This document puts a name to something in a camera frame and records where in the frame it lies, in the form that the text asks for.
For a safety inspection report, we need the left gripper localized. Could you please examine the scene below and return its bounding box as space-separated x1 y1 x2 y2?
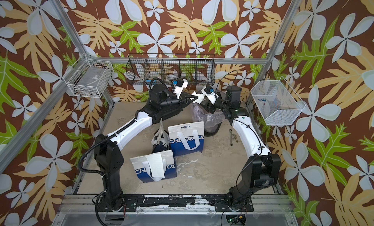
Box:
158 92 196 112

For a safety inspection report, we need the white receipt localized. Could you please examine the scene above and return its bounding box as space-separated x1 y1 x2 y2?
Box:
146 153 166 179
192 92 206 104
152 120 169 147

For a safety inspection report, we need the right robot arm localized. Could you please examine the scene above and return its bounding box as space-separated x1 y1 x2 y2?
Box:
201 85 281 212

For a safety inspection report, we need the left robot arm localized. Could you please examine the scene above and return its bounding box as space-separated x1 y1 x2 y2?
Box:
78 78 198 211

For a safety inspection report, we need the right blue takeout bag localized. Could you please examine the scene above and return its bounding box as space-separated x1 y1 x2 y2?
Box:
168 121 205 157

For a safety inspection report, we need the blue takeout bag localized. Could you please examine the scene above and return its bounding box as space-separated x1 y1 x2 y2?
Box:
168 121 205 157
130 150 177 183

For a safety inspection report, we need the front blue takeout bag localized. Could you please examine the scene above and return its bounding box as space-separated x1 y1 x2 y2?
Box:
130 150 177 183

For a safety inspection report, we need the tape roll in basket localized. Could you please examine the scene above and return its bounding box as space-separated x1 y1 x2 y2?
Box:
166 74 178 82

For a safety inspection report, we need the small middle blue bag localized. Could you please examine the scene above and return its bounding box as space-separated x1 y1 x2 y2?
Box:
151 120 170 153

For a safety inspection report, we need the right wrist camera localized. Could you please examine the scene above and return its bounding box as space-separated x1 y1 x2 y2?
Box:
203 90 218 105

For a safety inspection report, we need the black wire basket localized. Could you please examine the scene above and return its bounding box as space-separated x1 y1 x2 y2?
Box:
125 53 216 86

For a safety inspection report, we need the white wire basket right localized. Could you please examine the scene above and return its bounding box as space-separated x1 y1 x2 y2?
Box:
251 77 306 127

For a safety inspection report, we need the white wire basket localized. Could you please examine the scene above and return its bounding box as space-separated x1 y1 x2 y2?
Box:
63 54 114 98
251 77 306 127

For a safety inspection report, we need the white wire basket left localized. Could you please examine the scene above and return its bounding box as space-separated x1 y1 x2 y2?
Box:
63 54 114 98

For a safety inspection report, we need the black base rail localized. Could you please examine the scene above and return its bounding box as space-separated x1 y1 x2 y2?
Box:
92 193 254 213

